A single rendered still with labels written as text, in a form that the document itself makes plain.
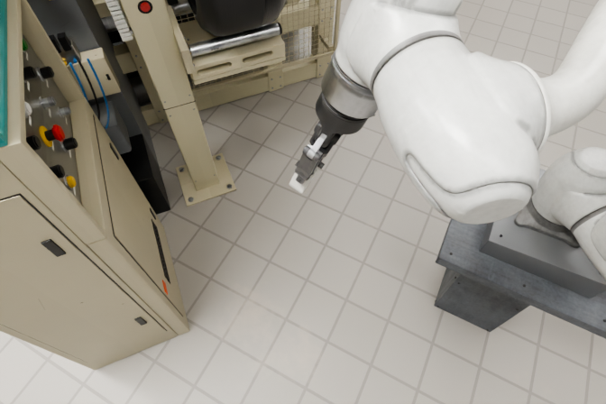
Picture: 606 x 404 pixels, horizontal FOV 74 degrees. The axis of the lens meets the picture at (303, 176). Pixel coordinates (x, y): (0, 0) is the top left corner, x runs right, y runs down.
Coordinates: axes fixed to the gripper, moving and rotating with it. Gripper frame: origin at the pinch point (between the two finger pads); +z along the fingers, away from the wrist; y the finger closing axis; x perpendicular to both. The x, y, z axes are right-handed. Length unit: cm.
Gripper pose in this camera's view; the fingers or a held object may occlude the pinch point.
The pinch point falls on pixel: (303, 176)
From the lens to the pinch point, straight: 70.7
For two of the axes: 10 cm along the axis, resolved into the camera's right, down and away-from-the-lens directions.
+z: -3.1, 5.4, 7.8
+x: -8.1, -5.8, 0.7
